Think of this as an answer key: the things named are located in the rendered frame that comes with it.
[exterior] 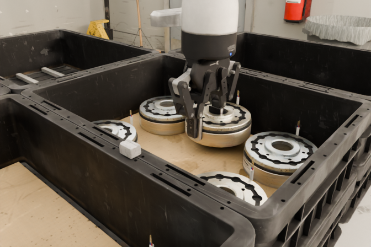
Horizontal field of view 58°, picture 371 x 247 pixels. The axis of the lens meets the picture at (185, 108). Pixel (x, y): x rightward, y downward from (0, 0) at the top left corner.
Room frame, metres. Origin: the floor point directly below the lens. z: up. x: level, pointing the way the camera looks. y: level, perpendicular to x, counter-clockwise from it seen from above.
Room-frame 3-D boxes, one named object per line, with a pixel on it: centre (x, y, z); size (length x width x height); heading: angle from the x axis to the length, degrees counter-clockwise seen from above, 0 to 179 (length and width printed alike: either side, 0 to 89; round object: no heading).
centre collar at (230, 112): (0.47, -0.05, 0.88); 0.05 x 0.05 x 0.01
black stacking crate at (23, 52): (0.69, 0.29, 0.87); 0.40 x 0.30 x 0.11; 49
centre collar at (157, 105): (0.55, 0.03, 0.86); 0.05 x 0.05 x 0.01
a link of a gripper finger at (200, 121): (0.43, -0.01, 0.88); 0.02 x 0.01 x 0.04; 47
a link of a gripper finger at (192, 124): (0.42, -0.01, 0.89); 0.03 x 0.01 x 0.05; 137
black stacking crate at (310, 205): (0.42, -0.01, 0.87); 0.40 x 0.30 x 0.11; 49
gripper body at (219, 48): (0.45, -0.03, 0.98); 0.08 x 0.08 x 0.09
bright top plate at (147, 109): (0.55, 0.03, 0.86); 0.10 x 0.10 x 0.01
